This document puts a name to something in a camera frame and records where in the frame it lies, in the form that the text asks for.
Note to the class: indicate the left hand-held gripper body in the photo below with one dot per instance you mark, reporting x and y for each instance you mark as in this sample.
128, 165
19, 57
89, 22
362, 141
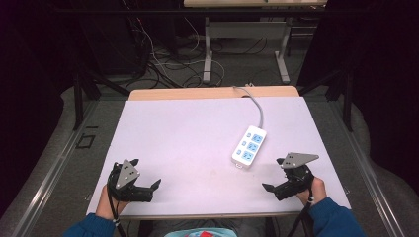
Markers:
126, 184

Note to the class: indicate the wooden table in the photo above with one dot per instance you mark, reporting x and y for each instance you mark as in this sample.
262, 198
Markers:
184, 93

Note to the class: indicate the dark curtain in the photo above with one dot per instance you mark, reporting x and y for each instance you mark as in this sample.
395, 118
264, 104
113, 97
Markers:
29, 82
378, 65

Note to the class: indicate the white table mat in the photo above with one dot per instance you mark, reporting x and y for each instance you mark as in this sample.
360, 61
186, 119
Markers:
184, 148

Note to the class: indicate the white power strip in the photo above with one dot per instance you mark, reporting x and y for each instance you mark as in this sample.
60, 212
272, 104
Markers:
249, 147

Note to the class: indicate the person's right hand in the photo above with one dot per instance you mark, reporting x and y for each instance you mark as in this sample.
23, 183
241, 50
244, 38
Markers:
314, 192

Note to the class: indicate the person's teal clothing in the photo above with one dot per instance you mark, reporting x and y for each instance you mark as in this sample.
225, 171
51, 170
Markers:
201, 233

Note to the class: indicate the black metal stand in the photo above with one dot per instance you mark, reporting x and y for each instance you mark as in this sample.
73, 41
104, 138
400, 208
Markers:
82, 89
344, 92

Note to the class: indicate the desk with white metal legs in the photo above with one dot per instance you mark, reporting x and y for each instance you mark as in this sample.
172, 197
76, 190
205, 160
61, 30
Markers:
245, 29

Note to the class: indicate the aluminium floor rail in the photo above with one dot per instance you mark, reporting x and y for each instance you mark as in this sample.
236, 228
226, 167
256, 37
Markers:
49, 177
369, 171

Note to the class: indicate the person's left hand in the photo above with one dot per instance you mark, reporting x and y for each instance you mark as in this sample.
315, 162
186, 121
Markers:
107, 205

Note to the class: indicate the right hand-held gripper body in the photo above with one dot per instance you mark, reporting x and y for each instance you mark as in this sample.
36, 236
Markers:
294, 179

